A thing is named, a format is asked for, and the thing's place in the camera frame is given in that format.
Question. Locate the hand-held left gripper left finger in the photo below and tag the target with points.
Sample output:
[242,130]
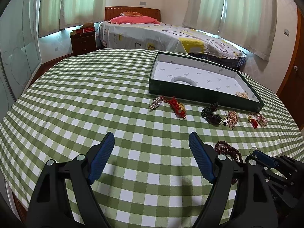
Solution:
[102,156]

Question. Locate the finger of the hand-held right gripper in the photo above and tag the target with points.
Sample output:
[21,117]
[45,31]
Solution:
[282,194]
[267,158]

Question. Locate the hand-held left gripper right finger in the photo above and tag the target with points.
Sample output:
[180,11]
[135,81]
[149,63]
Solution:
[200,156]

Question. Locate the red bead gold charm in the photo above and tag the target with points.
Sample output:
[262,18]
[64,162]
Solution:
[253,123]

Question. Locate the pink beaded ornament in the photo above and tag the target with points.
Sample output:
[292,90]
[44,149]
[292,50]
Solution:
[262,120]

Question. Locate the red knot gold charm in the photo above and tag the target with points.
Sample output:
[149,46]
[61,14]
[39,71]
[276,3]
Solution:
[174,103]

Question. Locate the green jewelry box tray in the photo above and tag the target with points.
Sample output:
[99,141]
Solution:
[190,92]

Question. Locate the pearl beaded ornament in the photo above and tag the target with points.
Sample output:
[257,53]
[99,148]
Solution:
[242,95]

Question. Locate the silver beaded ornament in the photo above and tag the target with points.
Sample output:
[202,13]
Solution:
[155,103]

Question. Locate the white jade bangle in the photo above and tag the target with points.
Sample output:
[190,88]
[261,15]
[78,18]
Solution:
[175,78]

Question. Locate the green checked tablecloth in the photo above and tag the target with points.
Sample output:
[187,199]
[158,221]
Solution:
[95,99]

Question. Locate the wooden door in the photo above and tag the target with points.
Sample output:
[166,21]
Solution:
[293,52]

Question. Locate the dark wooden nightstand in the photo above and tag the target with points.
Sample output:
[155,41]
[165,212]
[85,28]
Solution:
[83,42]

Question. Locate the red box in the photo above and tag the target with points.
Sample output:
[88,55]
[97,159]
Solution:
[88,30]

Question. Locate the yellow flat box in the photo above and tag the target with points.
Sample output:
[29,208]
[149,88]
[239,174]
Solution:
[76,32]

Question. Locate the bed with patterned cover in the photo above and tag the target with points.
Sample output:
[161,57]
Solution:
[154,35]

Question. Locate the brown stuffed toy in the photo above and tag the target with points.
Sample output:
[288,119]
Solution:
[88,25]

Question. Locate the frosted glass sliding door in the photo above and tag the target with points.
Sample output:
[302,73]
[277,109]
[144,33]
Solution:
[16,52]

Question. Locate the pink pillow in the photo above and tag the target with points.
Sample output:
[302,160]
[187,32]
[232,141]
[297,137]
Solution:
[133,19]

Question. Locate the wide pale window curtain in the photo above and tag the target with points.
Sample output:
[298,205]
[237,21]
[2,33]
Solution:
[80,2]
[249,16]

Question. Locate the orange cushion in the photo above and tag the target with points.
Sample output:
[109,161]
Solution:
[131,13]

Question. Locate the wooden bed headboard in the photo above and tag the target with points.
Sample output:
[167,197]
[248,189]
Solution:
[114,10]

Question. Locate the narrow pale window curtain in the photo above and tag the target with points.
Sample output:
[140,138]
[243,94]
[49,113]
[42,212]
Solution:
[204,4]
[49,7]

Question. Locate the wall light switch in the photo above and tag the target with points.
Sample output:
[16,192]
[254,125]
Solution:
[287,32]

